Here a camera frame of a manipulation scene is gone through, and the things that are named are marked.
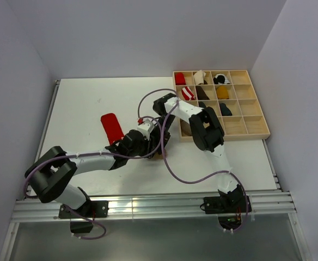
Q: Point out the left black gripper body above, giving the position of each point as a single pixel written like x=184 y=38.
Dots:
x=144 y=149

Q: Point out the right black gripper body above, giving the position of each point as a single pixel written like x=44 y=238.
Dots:
x=168 y=121

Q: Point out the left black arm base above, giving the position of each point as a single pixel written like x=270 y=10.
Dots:
x=93 y=210

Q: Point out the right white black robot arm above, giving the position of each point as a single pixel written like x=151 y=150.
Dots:
x=208 y=136

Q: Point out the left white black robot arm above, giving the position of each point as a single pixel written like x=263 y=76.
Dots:
x=50 y=176

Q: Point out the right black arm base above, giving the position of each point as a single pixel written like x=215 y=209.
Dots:
x=216 y=206

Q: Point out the red patterned sock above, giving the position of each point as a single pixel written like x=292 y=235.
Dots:
x=111 y=127

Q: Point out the rolled taupe sock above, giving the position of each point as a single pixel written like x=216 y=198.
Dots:
x=185 y=128

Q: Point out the rolled red white striped sock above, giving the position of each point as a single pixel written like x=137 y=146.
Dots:
x=187 y=94

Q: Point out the rolled dark brown sock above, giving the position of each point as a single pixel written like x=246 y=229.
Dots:
x=201 y=94

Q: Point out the rolled dark teal sock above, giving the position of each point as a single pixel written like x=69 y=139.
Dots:
x=225 y=111

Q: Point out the rolled cream sock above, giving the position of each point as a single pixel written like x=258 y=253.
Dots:
x=199 y=77

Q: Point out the rolled mustard yellow sock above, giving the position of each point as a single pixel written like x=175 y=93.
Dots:
x=222 y=93

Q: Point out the rolled black white sock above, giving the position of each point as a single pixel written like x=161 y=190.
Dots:
x=221 y=78

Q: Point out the wooden compartment tray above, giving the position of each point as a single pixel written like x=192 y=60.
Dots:
x=248 y=121

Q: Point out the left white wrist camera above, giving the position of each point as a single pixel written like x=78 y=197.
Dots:
x=145 y=127

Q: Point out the aluminium frame rail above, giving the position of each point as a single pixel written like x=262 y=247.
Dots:
x=160 y=206

